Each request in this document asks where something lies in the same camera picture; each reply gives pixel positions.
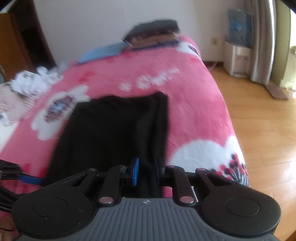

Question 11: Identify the pink floral blanket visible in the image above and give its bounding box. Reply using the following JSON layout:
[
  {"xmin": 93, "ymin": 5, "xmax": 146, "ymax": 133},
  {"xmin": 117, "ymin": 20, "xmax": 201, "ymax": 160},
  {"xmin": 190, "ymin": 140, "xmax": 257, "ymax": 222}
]
[{"xmin": 1, "ymin": 37, "xmax": 249, "ymax": 186}]

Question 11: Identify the pink white checked cloth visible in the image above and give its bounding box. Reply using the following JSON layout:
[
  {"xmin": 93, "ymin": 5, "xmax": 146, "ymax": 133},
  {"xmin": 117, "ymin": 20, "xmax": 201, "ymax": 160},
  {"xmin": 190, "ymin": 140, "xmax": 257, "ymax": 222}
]
[{"xmin": 1, "ymin": 83, "xmax": 34, "ymax": 126}]

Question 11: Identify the white crumpled shirt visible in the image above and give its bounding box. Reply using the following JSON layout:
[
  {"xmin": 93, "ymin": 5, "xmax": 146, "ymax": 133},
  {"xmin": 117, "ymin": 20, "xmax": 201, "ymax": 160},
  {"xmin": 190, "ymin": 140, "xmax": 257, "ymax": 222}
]
[{"xmin": 10, "ymin": 61, "xmax": 70, "ymax": 98}]

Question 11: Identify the wooden wardrobe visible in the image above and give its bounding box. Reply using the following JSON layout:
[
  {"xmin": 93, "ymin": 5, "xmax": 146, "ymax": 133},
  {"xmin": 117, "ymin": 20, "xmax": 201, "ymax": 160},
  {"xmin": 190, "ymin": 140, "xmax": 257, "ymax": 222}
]
[{"xmin": 1, "ymin": 1, "xmax": 56, "ymax": 82}]

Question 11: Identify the folded dark blue garment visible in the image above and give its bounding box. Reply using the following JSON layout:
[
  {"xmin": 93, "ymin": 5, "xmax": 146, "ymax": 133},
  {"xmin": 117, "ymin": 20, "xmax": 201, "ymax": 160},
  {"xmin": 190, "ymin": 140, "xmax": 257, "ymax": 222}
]
[{"xmin": 131, "ymin": 40, "xmax": 180, "ymax": 51}]

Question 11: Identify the white water dispenser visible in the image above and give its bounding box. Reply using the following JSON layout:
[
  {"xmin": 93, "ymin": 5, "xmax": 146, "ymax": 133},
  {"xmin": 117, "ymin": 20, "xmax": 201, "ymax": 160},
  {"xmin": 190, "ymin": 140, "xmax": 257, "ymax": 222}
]
[{"xmin": 223, "ymin": 41, "xmax": 252, "ymax": 78}]

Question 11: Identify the brown floor mat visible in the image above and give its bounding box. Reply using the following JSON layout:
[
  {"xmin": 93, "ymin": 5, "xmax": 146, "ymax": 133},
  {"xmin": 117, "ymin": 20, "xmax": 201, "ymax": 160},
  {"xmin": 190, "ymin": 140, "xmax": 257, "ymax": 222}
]
[{"xmin": 264, "ymin": 83, "xmax": 288, "ymax": 100}]

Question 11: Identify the folded brown patterned garment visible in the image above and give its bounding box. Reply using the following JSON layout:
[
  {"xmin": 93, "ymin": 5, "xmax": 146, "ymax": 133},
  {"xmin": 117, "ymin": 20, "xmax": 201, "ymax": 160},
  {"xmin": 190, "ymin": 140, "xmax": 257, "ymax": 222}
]
[{"xmin": 129, "ymin": 32, "xmax": 179, "ymax": 48}]

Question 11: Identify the blue flat pillow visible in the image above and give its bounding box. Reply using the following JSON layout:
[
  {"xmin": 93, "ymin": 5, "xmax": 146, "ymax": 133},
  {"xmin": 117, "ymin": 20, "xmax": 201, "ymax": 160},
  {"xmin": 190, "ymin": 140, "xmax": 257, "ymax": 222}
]
[{"xmin": 77, "ymin": 42, "xmax": 129, "ymax": 64}]

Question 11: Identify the grey curtain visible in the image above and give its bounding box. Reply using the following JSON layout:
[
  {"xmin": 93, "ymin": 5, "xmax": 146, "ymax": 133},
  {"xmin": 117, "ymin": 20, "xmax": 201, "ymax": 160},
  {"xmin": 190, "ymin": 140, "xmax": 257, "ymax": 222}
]
[{"xmin": 246, "ymin": 0, "xmax": 276, "ymax": 85}]

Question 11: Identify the wall power socket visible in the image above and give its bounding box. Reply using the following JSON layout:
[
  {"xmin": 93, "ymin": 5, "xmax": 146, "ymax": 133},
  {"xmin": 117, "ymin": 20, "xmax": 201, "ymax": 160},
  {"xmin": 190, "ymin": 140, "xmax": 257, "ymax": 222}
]
[{"xmin": 211, "ymin": 38, "xmax": 219, "ymax": 46}]

